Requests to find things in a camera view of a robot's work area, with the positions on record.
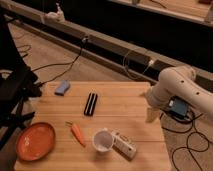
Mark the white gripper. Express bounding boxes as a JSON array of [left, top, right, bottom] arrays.
[[145, 83, 168, 123]]

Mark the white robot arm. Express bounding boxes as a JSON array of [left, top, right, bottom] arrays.
[[145, 66, 213, 121]]

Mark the blue box on floor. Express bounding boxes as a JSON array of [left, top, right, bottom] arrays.
[[169, 98, 188, 119]]

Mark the white rectangular box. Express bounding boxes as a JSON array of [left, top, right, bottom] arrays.
[[111, 131, 137, 160]]

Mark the white plastic cup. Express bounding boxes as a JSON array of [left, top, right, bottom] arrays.
[[92, 128, 114, 153]]

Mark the orange toy carrot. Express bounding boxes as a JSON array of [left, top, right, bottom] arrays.
[[67, 122, 86, 147]]

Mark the blue sponge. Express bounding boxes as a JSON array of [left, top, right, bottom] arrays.
[[55, 80, 70, 96]]

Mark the orange plate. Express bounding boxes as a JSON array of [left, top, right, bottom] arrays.
[[16, 122, 56, 161]]

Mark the black chair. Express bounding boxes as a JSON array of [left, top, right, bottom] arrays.
[[0, 12, 42, 150]]

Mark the black cables right floor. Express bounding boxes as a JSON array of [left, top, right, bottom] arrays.
[[160, 109, 213, 171]]

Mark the white cable at rail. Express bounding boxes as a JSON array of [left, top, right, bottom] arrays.
[[122, 49, 156, 81]]

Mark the black cable on floor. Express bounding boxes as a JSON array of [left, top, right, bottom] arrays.
[[31, 37, 88, 86]]

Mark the white object on rail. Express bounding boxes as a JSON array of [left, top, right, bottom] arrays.
[[45, 4, 65, 22]]

